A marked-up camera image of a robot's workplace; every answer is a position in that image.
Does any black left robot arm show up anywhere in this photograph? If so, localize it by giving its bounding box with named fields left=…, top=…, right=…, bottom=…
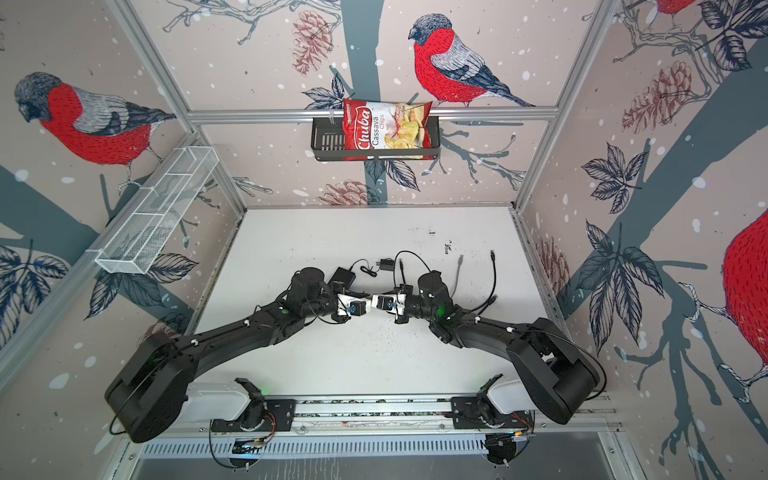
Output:
left=104, top=267, right=369, bottom=443

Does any black power adapter with cord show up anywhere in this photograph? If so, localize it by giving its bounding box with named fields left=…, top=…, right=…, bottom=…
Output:
left=350, top=258, right=396, bottom=278

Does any red cassava chips bag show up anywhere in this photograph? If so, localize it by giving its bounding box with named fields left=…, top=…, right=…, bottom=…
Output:
left=342, top=99, right=432, bottom=152

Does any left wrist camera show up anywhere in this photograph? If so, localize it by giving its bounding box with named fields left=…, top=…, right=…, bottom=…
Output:
left=337, top=294, right=370, bottom=317

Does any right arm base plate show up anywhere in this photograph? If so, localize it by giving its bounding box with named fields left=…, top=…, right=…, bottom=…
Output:
left=446, top=396, right=535, bottom=431

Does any black network switch box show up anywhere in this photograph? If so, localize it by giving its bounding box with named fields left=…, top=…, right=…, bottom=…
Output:
left=329, top=267, right=356, bottom=293

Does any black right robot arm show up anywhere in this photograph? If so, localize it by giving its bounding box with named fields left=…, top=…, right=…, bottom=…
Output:
left=371, top=271, right=606, bottom=428

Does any aluminium mounting rail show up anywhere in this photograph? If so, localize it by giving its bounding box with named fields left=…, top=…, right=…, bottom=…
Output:
left=122, top=391, right=622, bottom=438

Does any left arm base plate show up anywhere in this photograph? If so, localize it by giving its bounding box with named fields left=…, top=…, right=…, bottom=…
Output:
left=212, top=399, right=297, bottom=434

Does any black wall basket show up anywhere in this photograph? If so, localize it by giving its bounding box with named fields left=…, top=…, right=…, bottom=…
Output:
left=310, top=116, right=441, bottom=162

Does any black ethernet cable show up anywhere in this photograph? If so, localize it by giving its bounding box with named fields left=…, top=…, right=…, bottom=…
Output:
left=467, top=250, right=499, bottom=316

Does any white wire mesh shelf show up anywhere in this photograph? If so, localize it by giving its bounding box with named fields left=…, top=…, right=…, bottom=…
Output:
left=95, top=146, right=219, bottom=274

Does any grey ethernet cable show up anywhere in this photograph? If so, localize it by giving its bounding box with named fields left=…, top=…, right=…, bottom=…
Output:
left=449, top=254, right=466, bottom=299

